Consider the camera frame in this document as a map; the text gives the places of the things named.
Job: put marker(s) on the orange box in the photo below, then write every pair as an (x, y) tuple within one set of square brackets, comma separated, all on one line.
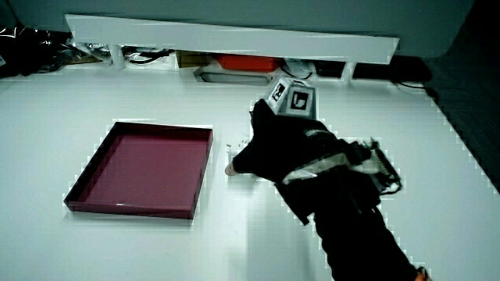
[(246, 62)]

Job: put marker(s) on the black box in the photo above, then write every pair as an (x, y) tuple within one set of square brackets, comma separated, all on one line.
[(394, 68)]

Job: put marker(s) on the grey flat device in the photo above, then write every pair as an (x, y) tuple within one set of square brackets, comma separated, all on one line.
[(234, 78)]

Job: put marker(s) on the brown cardboard box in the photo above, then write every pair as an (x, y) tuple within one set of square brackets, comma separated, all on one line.
[(191, 59)]

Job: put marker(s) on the black plastic bag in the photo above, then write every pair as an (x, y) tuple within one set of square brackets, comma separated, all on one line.
[(27, 50)]

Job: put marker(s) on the person's right hand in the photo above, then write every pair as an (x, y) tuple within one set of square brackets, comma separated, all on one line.
[(281, 148)]

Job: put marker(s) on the white desk riser shelf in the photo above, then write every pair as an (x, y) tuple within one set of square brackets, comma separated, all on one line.
[(234, 39)]

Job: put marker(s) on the maroon shallow tray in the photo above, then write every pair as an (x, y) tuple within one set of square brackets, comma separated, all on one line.
[(152, 171)]

